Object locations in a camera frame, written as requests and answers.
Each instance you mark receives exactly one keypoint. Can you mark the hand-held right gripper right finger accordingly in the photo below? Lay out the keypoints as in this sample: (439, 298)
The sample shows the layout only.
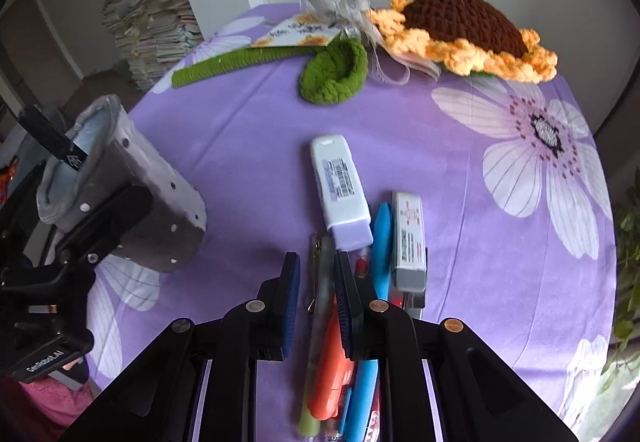
(343, 302)

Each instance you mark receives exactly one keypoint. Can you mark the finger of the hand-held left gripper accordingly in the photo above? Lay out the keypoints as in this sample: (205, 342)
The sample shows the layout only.
(112, 222)

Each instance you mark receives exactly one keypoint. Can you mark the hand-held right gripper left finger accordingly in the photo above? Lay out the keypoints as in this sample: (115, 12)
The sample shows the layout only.
(293, 302)

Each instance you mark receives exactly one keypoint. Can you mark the translucent green pen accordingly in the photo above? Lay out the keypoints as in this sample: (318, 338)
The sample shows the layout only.
(326, 272)

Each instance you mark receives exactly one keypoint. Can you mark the pen with metal clip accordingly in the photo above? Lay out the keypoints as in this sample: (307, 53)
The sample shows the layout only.
(314, 272)

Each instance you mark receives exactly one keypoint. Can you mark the red pen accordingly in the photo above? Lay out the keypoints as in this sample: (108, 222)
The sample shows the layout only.
(361, 267)

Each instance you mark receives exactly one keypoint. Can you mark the grey dotted pen holder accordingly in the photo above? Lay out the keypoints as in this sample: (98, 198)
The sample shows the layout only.
(155, 182)

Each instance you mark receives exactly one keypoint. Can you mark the blue pen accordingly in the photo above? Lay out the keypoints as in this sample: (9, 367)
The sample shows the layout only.
(382, 247)

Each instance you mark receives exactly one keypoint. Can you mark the orange highlighter pen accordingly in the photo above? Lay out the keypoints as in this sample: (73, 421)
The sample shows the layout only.
(327, 372)

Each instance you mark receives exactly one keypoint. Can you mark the black marker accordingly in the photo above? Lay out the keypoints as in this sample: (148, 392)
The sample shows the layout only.
(47, 135)

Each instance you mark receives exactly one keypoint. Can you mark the pink cloth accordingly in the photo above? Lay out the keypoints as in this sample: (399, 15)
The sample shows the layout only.
(45, 404)

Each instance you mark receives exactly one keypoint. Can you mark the white correction tape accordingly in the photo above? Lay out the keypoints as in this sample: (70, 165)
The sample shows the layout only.
(340, 192)

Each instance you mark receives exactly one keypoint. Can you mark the red orange toy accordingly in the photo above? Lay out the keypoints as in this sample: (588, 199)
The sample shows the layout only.
(7, 177)

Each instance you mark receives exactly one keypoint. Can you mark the purple floral tablecloth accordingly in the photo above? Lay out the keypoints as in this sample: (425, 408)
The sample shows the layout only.
(250, 147)

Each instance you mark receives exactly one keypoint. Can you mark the green crochet stem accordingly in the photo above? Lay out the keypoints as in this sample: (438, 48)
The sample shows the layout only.
(215, 67)

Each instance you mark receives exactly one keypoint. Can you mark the green crochet leaf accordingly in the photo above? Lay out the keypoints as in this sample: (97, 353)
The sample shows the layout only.
(332, 72)

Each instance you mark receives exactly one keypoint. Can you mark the sunflower print gift card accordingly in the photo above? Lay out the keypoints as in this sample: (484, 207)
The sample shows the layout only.
(290, 30)

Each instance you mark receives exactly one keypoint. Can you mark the green houseplant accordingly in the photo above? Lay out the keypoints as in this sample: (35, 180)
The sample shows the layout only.
(627, 222)

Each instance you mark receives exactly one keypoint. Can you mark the crochet sunflower head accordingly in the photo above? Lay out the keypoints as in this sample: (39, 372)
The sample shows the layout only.
(460, 17)

